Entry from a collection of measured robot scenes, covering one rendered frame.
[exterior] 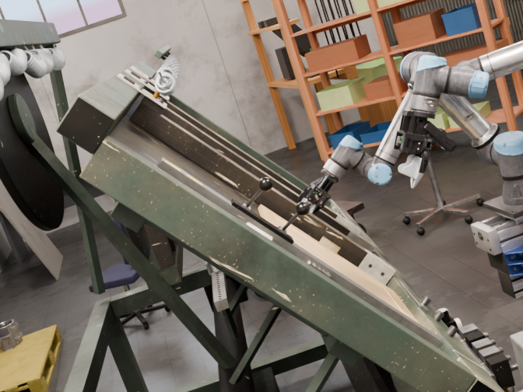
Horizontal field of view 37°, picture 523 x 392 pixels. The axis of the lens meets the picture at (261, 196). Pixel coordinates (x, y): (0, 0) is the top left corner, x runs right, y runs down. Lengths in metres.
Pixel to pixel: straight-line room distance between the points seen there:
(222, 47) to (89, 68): 1.85
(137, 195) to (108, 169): 0.09
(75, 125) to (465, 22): 6.22
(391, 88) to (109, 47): 4.33
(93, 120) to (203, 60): 9.24
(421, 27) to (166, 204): 6.29
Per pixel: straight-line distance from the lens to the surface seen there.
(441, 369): 2.07
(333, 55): 8.42
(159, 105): 2.63
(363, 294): 2.21
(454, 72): 2.20
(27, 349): 6.24
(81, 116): 1.82
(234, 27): 11.10
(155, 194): 1.83
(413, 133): 2.20
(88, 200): 2.86
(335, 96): 8.52
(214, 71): 11.05
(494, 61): 2.31
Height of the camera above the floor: 1.94
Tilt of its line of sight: 13 degrees down
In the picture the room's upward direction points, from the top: 19 degrees counter-clockwise
